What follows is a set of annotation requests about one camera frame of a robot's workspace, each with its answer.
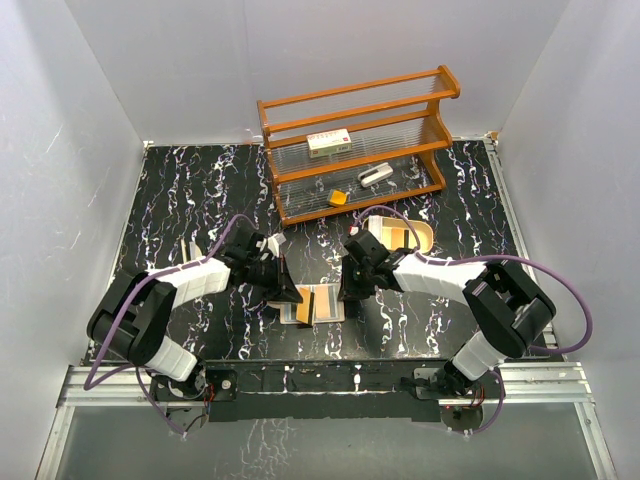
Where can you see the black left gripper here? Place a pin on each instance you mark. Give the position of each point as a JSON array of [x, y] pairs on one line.
[[282, 288]]

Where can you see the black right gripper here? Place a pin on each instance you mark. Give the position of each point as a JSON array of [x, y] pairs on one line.
[[349, 290]]

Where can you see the credit card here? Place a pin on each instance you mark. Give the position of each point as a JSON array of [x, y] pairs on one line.
[[305, 309]]

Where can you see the beige oval tray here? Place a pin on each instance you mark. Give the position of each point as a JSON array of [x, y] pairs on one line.
[[422, 231]]

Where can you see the stack of cards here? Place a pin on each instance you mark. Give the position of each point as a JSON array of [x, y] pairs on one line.
[[374, 224]]

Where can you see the cream leather card holder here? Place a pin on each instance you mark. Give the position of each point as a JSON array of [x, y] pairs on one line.
[[327, 307]]

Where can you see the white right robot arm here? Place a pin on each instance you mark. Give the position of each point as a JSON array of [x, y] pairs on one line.
[[510, 309]]

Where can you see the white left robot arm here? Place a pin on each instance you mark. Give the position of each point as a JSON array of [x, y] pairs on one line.
[[132, 318]]

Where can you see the card with black stripe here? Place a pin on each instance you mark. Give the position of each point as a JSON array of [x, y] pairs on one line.
[[401, 238]]

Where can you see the yellow tape measure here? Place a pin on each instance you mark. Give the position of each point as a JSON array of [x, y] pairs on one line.
[[337, 198]]

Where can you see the white stapler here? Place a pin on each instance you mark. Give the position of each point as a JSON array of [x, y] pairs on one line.
[[375, 175]]

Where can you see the orange wooden shelf rack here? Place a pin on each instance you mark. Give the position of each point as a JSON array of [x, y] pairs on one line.
[[395, 120]]

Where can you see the black front base bar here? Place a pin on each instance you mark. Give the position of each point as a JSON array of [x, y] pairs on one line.
[[333, 389]]

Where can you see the white red paper box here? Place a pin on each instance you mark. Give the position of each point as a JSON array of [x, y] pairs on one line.
[[328, 143]]

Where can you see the aluminium frame rail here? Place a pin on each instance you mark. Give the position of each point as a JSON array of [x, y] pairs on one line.
[[547, 428]]

